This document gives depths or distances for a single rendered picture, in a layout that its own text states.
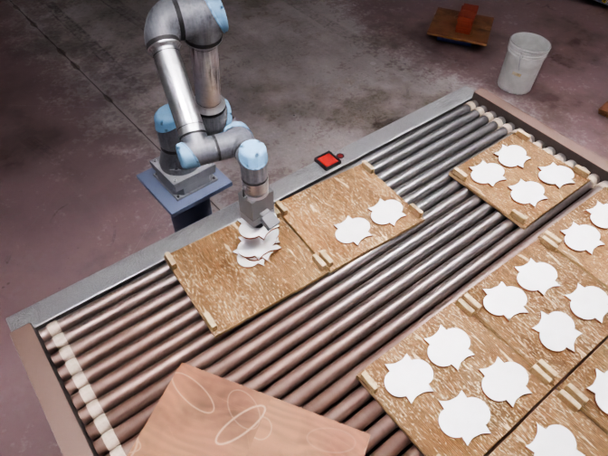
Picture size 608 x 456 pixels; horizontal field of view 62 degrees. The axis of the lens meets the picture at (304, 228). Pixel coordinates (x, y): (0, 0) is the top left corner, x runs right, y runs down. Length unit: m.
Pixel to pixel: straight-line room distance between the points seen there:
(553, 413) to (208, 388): 0.90
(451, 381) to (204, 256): 0.84
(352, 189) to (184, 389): 0.95
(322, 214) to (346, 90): 2.38
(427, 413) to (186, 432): 0.61
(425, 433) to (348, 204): 0.82
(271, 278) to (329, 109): 2.39
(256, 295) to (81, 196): 2.01
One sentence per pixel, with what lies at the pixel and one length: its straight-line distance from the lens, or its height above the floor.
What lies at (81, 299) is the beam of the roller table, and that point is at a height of 0.91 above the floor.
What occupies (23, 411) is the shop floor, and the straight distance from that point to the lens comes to 2.68.
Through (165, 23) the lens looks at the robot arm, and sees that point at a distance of 1.54.
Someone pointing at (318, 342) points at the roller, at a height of 0.92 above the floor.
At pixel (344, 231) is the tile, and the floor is 0.94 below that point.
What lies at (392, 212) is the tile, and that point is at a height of 0.94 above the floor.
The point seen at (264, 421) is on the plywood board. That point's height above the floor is 1.04.
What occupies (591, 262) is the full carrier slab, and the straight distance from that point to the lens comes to 1.91.
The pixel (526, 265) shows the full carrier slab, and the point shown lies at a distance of 1.79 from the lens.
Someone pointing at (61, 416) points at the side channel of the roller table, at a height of 0.95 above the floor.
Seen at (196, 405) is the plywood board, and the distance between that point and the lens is 1.31.
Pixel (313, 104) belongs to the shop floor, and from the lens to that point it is 3.88.
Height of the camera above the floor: 2.24
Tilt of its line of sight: 49 degrees down
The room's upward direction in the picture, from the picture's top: 2 degrees clockwise
